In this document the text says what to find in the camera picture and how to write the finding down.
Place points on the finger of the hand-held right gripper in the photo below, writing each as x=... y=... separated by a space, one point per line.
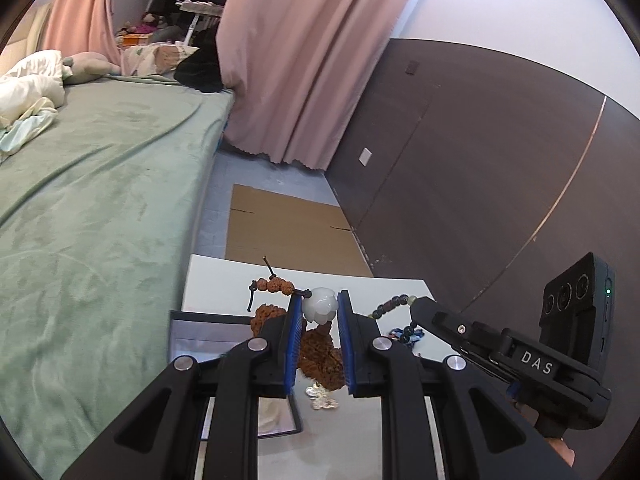
x=450 y=327

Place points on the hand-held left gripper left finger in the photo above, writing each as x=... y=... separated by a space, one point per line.
x=296 y=330

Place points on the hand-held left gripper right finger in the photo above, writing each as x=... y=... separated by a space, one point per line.
x=345 y=330

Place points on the white jade pendant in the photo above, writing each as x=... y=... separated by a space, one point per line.
x=320 y=306

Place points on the person's right hand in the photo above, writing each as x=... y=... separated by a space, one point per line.
x=561 y=452

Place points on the silver butterfly charm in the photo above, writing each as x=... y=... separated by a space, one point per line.
x=320 y=397

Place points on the clear black-framed box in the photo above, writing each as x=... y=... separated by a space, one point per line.
x=210 y=331

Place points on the flat brown cardboard sheet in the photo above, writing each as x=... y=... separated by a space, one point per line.
x=285 y=235

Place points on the green bed blanket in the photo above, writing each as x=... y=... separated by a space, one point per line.
x=100 y=220

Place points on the wide pink curtain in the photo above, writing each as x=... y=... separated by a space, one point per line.
x=300 y=60

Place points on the black cloth pile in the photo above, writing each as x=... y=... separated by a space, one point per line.
x=200 y=67

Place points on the floral print pillow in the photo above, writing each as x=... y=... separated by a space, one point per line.
x=157 y=57

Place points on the orange box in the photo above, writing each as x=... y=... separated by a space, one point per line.
x=136 y=40

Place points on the grey plush pillow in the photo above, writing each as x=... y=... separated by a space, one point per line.
x=90 y=66

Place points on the pale blue cloth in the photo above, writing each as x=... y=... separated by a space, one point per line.
x=22 y=132

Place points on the pile of plush toys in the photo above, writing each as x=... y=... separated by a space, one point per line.
x=152 y=20

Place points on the white duvet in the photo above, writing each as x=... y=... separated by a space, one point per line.
x=27 y=82

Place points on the narrow pink curtain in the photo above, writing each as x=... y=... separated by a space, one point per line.
x=80 y=15

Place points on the white wall socket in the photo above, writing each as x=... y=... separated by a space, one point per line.
x=365 y=156

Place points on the dark wall switch plate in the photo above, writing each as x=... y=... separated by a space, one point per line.
x=412 y=67

